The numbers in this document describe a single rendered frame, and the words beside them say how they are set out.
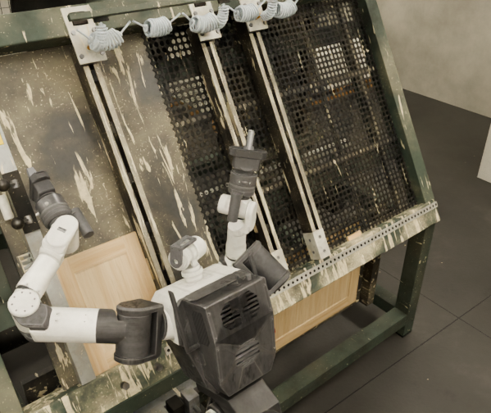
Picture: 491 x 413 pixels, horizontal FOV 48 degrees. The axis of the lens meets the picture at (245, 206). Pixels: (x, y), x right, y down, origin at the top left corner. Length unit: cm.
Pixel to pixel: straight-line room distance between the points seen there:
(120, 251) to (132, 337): 57
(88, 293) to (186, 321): 55
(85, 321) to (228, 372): 39
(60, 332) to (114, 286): 53
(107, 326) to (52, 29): 100
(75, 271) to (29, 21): 82
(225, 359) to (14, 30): 120
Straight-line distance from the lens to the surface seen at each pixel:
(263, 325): 152
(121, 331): 148
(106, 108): 201
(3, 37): 194
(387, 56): 293
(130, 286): 201
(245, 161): 175
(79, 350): 195
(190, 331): 152
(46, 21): 199
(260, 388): 165
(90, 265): 196
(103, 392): 199
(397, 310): 337
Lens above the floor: 234
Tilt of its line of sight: 31 degrees down
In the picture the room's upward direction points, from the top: straight up
